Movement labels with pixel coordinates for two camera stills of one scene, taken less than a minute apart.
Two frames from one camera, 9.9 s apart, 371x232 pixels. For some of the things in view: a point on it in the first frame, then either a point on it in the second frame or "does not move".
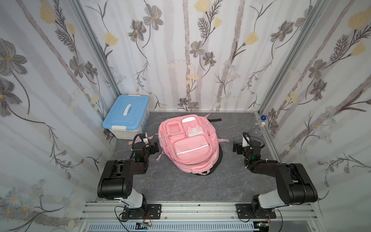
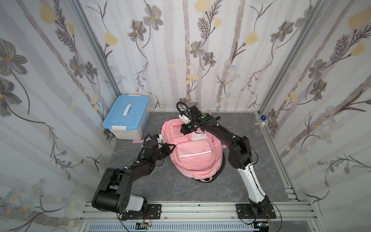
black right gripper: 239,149 to 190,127
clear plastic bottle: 260,123 does not move
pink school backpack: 190,143 does not move
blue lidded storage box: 128,116 does not move
